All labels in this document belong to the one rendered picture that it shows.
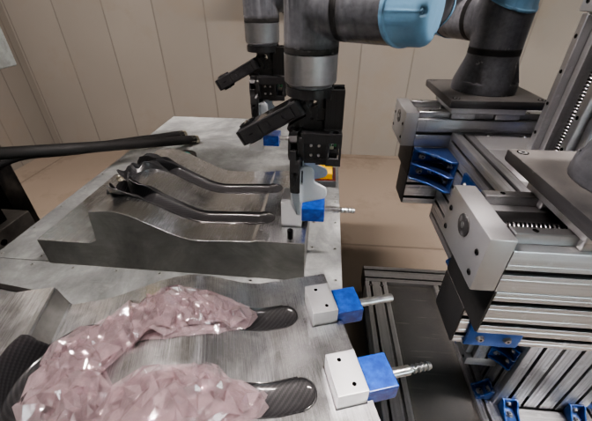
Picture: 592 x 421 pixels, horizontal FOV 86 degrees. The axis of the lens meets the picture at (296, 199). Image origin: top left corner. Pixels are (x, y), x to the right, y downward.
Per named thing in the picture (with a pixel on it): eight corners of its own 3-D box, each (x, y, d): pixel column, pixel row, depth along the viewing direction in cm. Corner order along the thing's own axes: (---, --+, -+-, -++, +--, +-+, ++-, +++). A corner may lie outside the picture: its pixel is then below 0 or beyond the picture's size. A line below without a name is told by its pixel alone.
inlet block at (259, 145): (301, 144, 86) (302, 125, 83) (299, 152, 81) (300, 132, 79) (254, 143, 87) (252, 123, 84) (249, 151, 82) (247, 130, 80)
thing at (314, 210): (352, 215, 61) (355, 190, 58) (354, 231, 57) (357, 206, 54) (284, 210, 62) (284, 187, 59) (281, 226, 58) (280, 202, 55)
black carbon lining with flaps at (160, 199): (284, 191, 72) (283, 152, 67) (273, 236, 59) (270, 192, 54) (136, 183, 75) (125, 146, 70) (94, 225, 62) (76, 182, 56)
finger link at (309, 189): (325, 223, 53) (329, 167, 49) (289, 220, 53) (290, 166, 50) (325, 216, 55) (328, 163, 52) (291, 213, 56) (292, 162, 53)
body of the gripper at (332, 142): (339, 172, 50) (346, 92, 43) (284, 169, 50) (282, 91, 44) (338, 151, 56) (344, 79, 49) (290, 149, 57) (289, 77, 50)
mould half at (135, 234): (311, 203, 81) (313, 154, 73) (304, 281, 59) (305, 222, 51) (122, 193, 85) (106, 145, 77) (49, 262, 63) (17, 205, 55)
